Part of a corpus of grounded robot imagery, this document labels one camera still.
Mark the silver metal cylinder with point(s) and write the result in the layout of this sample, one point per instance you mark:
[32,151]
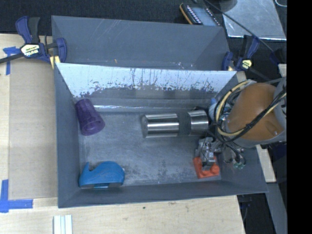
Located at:
[161,125]

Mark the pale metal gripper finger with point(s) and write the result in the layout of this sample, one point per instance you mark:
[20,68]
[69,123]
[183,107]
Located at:
[209,164]
[200,158]

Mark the orange toy brick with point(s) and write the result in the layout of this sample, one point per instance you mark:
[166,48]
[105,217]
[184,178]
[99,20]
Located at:
[211,172]

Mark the purple plastic cup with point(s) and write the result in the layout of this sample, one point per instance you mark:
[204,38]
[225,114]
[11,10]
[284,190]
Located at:
[89,117]

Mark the blue whale-shaped toy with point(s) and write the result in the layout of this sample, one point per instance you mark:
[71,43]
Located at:
[102,175]

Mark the grey metal bin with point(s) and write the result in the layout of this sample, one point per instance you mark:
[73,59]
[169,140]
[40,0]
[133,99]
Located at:
[146,155]

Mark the pale brown flat board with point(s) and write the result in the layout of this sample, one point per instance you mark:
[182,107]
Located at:
[31,130]

